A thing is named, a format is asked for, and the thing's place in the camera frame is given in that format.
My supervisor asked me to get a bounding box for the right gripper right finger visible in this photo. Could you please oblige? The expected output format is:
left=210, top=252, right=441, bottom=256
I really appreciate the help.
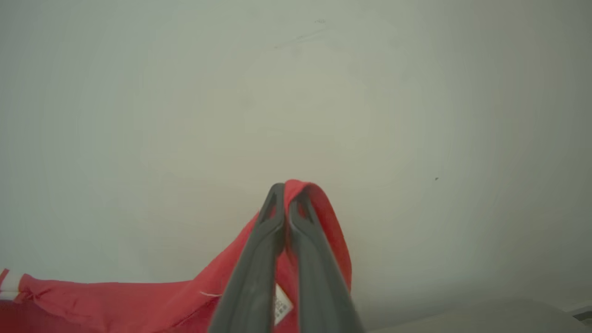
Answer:
left=288, top=190, right=366, bottom=333

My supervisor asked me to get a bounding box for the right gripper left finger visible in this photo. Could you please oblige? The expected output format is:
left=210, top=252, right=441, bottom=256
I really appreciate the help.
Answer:
left=208, top=183, right=287, bottom=333

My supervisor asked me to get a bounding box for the red basketball jersey white trim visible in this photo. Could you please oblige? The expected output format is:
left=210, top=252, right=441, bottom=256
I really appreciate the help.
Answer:
left=0, top=179, right=353, bottom=333

